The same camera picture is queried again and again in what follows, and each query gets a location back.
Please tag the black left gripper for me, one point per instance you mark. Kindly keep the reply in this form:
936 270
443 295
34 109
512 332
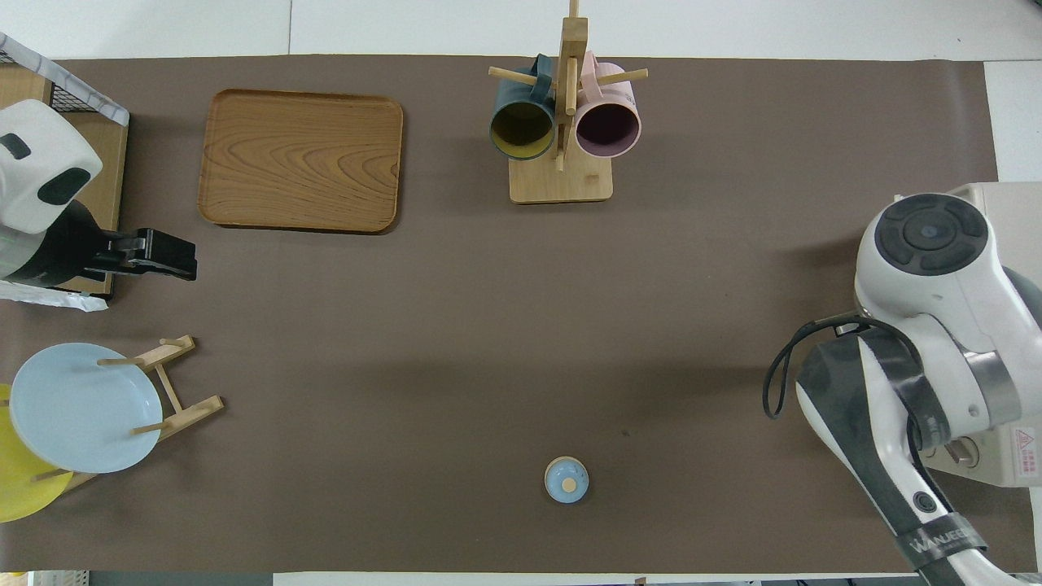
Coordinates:
73 252

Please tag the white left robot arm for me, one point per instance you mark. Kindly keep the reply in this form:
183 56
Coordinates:
37 163

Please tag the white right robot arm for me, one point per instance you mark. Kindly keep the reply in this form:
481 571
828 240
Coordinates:
936 325

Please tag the wooden plate rack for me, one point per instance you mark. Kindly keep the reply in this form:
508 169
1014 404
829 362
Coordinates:
183 411

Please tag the wooden serving tray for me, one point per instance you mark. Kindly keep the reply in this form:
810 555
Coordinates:
301 159

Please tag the light blue plate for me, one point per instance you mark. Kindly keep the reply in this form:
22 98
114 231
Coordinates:
81 407

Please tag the white checked cloth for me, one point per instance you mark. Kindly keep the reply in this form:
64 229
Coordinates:
81 94

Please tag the yellow plate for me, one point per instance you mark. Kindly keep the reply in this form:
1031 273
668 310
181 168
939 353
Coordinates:
20 488

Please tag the brown table mat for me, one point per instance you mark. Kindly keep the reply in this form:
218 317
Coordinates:
456 325

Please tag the dark blue mug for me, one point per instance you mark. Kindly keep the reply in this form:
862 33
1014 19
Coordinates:
521 130

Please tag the wooden mug rack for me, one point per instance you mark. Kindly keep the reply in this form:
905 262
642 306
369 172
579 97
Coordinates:
562 183

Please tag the blue call bell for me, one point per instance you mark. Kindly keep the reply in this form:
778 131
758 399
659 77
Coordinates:
566 480

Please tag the pink mug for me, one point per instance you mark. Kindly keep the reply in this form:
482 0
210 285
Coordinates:
609 130

